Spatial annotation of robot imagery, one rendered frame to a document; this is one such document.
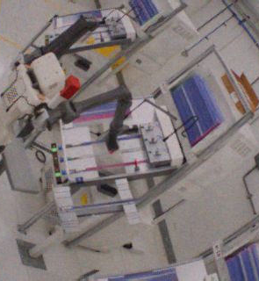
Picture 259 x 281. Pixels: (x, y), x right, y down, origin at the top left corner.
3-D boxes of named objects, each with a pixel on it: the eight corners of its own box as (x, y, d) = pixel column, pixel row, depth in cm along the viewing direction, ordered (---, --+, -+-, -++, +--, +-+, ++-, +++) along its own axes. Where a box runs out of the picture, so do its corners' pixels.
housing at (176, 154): (169, 173, 321) (171, 159, 311) (153, 119, 353) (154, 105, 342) (181, 170, 322) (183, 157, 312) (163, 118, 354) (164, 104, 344)
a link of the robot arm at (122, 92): (128, 77, 264) (138, 90, 261) (123, 90, 276) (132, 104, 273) (56, 104, 246) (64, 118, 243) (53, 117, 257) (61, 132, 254)
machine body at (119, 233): (46, 237, 356) (94, 205, 329) (36, 172, 401) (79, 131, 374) (104, 255, 396) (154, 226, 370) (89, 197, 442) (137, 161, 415)
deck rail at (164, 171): (69, 188, 309) (68, 183, 305) (69, 186, 311) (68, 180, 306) (176, 173, 320) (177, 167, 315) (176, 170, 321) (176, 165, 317)
